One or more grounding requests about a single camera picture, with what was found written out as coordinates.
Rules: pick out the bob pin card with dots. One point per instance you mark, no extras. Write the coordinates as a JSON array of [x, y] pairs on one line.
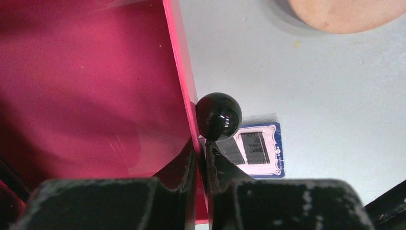
[[256, 150]]

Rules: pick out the large beige sponge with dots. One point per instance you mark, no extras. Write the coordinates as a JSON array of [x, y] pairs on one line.
[[347, 16]]

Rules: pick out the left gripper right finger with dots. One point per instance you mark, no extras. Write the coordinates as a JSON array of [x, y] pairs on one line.
[[236, 201]]

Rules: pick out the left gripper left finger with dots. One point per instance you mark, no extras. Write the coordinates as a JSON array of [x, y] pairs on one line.
[[165, 201]]

